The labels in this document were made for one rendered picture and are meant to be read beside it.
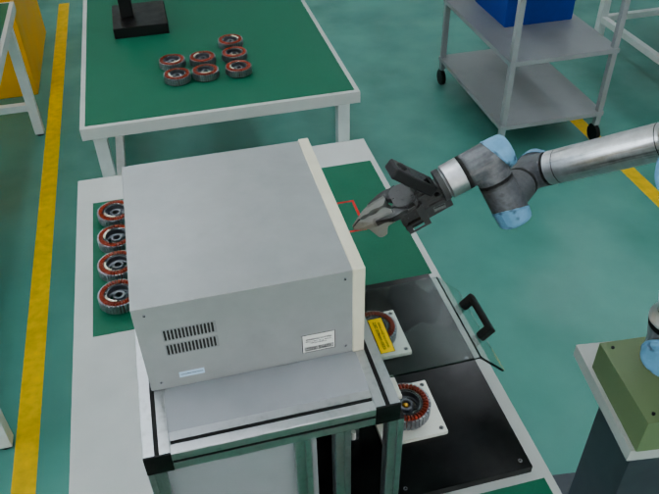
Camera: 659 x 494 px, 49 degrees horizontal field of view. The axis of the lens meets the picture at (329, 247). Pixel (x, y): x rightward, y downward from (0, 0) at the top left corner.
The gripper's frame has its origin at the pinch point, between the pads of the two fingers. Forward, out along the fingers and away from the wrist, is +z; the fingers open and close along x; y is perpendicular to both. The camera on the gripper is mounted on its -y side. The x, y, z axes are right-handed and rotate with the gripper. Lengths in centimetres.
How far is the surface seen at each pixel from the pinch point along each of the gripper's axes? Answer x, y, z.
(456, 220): 136, 145, -31
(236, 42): 190, 36, 17
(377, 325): -18.8, 10.4, 6.2
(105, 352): 20, 14, 74
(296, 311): -28.4, -13.5, 14.7
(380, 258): 36, 47, 2
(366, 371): -33.9, 3.1, 10.3
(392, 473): -40, 27, 17
